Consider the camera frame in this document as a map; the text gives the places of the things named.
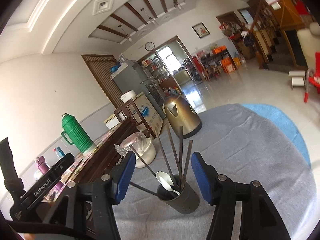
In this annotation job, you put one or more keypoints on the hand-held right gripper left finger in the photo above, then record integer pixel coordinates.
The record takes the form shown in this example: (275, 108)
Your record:
(125, 177)

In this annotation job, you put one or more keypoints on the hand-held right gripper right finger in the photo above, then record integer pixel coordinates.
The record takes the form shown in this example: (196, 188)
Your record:
(201, 177)

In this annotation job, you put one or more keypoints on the dark wooden chopstick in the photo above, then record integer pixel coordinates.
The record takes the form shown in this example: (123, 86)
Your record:
(145, 190)
(167, 157)
(172, 152)
(147, 167)
(181, 152)
(188, 160)

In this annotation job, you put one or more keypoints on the white plastic spoon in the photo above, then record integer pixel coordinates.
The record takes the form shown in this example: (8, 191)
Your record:
(173, 191)
(162, 177)

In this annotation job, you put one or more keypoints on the dark metal utensil holder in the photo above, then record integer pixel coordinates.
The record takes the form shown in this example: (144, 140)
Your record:
(182, 202)

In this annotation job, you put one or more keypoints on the purple drink bottle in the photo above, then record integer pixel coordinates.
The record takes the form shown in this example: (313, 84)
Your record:
(42, 166)

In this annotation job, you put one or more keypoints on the white plastic basin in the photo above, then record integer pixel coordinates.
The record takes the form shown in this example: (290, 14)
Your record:
(147, 157)

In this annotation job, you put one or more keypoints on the carved wooden sideboard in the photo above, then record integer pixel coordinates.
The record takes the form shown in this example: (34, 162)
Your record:
(107, 150)

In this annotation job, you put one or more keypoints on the plastic-wrapped bowl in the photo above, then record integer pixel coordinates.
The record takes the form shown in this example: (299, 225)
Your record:
(132, 142)

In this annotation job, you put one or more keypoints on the clear bottle blue label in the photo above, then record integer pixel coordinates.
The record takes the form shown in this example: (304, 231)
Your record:
(59, 152)

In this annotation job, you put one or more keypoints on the grey tablecloth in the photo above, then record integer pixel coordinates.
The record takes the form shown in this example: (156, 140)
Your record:
(245, 155)

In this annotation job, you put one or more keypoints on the cream box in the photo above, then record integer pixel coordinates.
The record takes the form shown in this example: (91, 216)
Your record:
(111, 121)

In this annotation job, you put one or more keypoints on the brown wooden chair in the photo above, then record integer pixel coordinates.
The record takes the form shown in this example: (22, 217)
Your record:
(127, 115)

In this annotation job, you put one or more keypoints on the bronze electric kettle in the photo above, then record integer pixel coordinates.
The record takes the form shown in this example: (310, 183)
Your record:
(182, 117)

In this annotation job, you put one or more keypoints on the green thermos jug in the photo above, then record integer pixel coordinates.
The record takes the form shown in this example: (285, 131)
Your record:
(77, 135)

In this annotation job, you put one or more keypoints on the white cabinet blue print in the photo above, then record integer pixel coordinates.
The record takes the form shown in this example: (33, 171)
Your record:
(150, 112)

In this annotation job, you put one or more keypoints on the white bucket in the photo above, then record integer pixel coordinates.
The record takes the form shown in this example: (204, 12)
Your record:
(128, 96)

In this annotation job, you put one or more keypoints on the grey refrigerator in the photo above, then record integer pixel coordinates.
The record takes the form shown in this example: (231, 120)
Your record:
(132, 77)

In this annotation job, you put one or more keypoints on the brown wooden door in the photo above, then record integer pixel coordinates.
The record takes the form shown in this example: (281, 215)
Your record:
(100, 77)

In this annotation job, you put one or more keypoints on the glass display shelf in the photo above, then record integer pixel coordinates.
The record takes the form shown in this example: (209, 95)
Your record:
(155, 70)

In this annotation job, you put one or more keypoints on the dark wooden side table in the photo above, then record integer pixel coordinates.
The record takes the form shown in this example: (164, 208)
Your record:
(212, 62)

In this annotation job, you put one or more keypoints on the orange box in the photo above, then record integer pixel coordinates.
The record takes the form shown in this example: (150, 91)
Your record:
(228, 65)

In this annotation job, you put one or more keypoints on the white step stool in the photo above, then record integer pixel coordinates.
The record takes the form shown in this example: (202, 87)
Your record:
(297, 78)

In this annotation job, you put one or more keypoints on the ceiling pendant lamp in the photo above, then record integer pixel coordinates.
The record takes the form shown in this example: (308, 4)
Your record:
(150, 17)
(125, 33)

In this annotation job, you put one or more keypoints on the red plastic child chair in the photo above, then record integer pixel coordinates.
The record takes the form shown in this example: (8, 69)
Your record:
(313, 80)

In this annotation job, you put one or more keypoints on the wooden stair railing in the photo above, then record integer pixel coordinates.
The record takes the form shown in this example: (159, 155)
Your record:
(262, 35)

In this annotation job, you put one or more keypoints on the cream sofa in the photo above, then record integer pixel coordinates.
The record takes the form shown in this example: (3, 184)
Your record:
(310, 45)

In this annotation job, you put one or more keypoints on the round wall clock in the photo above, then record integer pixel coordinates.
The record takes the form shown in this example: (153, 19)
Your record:
(149, 46)

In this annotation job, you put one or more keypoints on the framed wall picture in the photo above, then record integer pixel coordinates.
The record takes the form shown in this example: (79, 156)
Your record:
(200, 30)

